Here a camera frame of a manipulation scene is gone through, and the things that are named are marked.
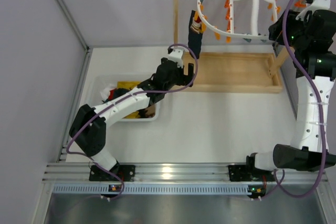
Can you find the white plastic basket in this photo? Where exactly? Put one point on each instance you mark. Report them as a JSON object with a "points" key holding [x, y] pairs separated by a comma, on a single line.
{"points": [[104, 89]]}

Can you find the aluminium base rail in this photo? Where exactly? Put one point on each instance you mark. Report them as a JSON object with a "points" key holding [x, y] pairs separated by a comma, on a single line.
{"points": [[162, 179]]}

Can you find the navy sock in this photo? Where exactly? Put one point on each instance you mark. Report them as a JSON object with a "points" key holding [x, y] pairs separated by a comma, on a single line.
{"points": [[195, 35]]}

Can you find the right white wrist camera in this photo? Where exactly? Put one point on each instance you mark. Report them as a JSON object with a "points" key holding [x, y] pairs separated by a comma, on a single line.
{"points": [[314, 6]]}

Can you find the wooden hanger rack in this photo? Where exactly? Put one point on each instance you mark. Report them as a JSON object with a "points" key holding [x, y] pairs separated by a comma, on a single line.
{"points": [[236, 72]]}

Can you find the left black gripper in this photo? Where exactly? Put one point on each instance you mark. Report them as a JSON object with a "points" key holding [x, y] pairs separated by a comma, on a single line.
{"points": [[181, 74]]}

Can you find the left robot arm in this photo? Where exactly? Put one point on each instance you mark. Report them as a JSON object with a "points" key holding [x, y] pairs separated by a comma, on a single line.
{"points": [[89, 127]]}

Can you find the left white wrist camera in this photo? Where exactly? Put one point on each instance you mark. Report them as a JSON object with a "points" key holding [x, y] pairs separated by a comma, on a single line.
{"points": [[176, 55]]}

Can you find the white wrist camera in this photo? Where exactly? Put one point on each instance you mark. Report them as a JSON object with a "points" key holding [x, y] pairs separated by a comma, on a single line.
{"points": [[314, 6], [176, 55]]}

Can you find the white round clip hanger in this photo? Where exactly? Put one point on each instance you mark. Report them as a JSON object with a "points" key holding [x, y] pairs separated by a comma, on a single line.
{"points": [[235, 19]]}

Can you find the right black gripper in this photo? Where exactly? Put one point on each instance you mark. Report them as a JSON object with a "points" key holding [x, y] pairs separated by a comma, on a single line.
{"points": [[274, 33]]}

